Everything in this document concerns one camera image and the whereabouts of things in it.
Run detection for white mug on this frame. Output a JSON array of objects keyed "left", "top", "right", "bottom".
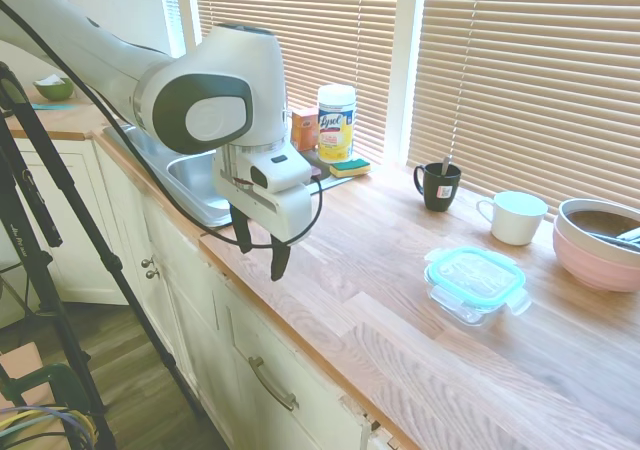
[{"left": 475, "top": 191, "right": 550, "bottom": 247}]

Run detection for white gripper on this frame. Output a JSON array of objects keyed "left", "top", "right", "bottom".
[{"left": 212, "top": 139, "right": 327, "bottom": 283}]

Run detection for grey metal utensil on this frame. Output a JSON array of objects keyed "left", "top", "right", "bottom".
[{"left": 584, "top": 227, "right": 640, "bottom": 251}]

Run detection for clear lid with teal rim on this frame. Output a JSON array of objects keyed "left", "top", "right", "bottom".
[{"left": 423, "top": 245, "right": 532, "bottom": 316}]

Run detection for pink bowl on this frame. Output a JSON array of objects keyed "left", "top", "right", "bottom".
[{"left": 552, "top": 219, "right": 640, "bottom": 294}]

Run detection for stainless steel double sink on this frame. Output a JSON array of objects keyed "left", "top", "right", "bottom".
[{"left": 102, "top": 123, "right": 372, "bottom": 229}]

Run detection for pink board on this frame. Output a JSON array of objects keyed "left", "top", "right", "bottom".
[{"left": 0, "top": 342, "right": 56, "bottom": 407}]

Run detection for narrow white window blinds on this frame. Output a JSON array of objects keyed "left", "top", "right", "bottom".
[{"left": 159, "top": 0, "right": 184, "bottom": 41}]

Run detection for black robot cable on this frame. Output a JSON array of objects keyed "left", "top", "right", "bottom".
[{"left": 0, "top": 0, "right": 327, "bottom": 250}]

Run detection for coloured cable bundle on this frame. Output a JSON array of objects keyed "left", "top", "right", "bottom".
[{"left": 0, "top": 404, "right": 97, "bottom": 450}]

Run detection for wide beige window blinds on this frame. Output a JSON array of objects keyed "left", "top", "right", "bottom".
[{"left": 192, "top": 0, "right": 401, "bottom": 165}]

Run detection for white kitchen cabinet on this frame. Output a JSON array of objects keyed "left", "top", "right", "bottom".
[{"left": 0, "top": 137, "right": 419, "bottom": 450}]

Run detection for metal drawer handle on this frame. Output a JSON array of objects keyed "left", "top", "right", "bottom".
[{"left": 248, "top": 356, "right": 300, "bottom": 412}]

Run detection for black camera tripod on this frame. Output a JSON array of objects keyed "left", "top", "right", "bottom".
[{"left": 0, "top": 59, "right": 204, "bottom": 450}]

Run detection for green bowl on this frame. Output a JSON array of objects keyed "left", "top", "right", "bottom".
[{"left": 32, "top": 75, "right": 75, "bottom": 102}]

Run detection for green metal frame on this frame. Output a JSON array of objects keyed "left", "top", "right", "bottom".
[{"left": 0, "top": 362, "right": 97, "bottom": 450}]

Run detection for yellow Lysol wipes canister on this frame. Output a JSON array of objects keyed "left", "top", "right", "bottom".
[{"left": 317, "top": 83, "right": 357, "bottom": 165}]

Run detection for yellow green sponge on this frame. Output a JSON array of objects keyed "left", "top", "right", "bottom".
[{"left": 328, "top": 158, "right": 372, "bottom": 180}]

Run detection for large beige window blinds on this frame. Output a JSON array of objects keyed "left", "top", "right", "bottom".
[{"left": 409, "top": 0, "right": 640, "bottom": 226}]

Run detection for grey white bowl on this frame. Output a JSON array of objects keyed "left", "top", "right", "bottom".
[{"left": 555, "top": 198, "right": 640, "bottom": 264}]

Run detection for black mug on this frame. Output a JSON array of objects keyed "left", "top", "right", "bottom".
[{"left": 412, "top": 161, "right": 463, "bottom": 213}]

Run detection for clear glass food container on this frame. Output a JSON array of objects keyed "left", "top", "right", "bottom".
[{"left": 427, "top": 279, "right": 516, "bottom": 328}]

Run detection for orange cardboard box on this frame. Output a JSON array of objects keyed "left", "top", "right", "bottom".
[{"left": 288, "top": 109, "right": 321, "bottom": 152}]

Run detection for white grey wrist camera box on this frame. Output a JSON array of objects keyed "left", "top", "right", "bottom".
[{"left": 248, "top": 151, "right": 313, "bottom": 194}]

